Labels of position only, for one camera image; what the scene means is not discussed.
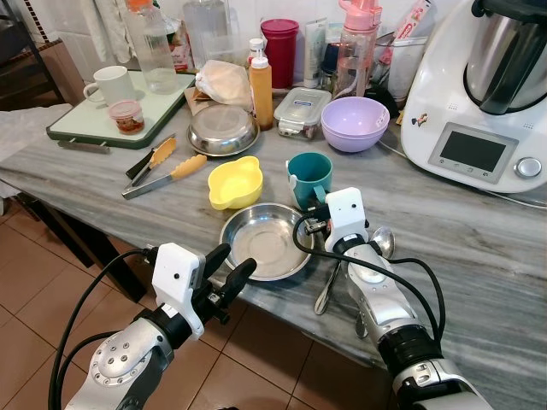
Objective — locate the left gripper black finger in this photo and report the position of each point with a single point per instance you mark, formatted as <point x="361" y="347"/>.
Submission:
<point x="237" y="279"/>
<point x="216" y="263"/>

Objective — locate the teal plastic mug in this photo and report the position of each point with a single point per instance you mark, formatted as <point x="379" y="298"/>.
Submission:
<point x="308" y="175"/>

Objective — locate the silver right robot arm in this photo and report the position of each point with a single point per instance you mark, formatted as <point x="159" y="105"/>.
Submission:
<point x="376" y="290"/>

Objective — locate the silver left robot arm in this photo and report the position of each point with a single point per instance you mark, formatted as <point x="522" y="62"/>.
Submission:
<point x="120" y="367"/>

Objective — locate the open steel plate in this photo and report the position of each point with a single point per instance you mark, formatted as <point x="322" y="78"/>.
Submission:
<point x="265" y="248"/>

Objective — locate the yellow plastic bowl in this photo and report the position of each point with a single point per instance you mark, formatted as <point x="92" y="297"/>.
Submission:
<point x="232" y="184"/>

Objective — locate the purple plastic bowl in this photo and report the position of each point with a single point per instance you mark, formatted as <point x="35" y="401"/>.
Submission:
<point x="355" y="124"/>

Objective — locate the clear lidded food container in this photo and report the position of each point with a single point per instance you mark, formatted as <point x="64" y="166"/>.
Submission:
<point x="301" y="111"/>

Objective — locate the covered steel dish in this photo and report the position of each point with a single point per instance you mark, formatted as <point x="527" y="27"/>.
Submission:
<point x="222" y="130"/>

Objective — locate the orange sauce bottle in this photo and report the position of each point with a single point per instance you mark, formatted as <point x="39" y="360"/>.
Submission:
<point x="261" y="94"/>

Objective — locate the plastic bag of bread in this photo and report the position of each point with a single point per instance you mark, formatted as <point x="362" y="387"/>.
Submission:
<point x="224" y="84"/>

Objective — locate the pale squeeze tube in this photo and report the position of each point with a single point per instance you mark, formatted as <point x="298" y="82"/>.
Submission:
<point x="314" y="51"/>

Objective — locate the pink water bottle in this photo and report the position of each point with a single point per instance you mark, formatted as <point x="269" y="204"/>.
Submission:
<point x="357" y="51"/>

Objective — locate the red plastic canister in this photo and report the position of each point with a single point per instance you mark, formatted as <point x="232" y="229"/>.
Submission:
<point x="280" y="51"/>

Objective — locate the clear plastic jar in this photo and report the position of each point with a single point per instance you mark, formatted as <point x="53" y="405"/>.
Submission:
<point x="406" y="68"/>

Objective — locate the small cup red food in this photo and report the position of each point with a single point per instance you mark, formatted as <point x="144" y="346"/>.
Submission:
<point x="126" y="118"/>

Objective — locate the white food processor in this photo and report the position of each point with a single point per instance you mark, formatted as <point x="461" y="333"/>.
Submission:
<point x="461" y="111"/>

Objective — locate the green cutting board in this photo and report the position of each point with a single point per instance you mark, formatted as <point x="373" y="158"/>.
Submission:
<point x="85" y="115"/>

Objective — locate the white ceramic mug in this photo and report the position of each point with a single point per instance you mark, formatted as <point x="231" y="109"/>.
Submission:
<point x="115" y="85"/>

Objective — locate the clear jug white cap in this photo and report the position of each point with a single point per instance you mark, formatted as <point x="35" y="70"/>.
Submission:
<point x="205" y="34"/>

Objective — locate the colourful food package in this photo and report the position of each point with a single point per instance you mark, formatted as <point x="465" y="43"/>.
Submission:
<point x="181" y="51"/>

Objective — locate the clear bottle orange cap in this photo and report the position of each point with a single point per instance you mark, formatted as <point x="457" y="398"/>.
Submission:
<point x="154" y="60"/>

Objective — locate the red white packet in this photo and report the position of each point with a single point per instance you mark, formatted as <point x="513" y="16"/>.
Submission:
<point x="417" y="19"/>

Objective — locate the white cloth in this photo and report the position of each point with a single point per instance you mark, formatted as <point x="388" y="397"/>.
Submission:
<point x="30" y="132"/>

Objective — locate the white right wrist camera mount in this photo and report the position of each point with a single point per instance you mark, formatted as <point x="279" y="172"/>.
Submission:
<point x="346" y="213"/>

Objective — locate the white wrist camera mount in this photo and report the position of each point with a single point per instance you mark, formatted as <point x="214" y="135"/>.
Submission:
<point x="175" y="282"/>
<point x="346" y="213"/>

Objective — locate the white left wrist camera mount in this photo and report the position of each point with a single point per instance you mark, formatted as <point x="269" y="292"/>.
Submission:
<point x="175" y="282"/>

